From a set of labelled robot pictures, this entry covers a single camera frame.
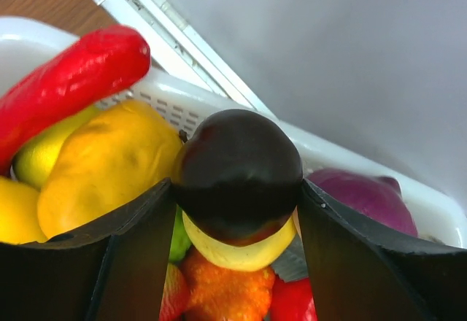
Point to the green custard apple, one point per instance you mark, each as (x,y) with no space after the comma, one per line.
(180,242)

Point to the red apple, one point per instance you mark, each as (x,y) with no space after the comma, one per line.
(292,301)

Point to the orange mango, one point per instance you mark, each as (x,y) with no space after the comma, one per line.
(105,163)

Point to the yellow lemon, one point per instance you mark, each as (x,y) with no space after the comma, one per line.
(19,222)

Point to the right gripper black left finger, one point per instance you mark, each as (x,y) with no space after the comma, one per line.
(112,268)

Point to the dark purple plum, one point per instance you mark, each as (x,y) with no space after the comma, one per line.
(238,178)

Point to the aluminium frame rail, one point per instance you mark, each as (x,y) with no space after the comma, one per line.
(179,50)

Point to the red onion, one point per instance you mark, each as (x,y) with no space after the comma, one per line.
(377,197)

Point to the pale yellow fruit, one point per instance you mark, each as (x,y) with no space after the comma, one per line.
(252,257)

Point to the red chili pepper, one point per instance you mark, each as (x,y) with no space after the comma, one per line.
(100,64)

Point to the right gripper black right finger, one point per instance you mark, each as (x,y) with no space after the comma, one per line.
(360,269)

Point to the lychee bunch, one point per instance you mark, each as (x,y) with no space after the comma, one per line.
(175,294)

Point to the orange fruit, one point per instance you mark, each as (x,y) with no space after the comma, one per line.
(222,294)

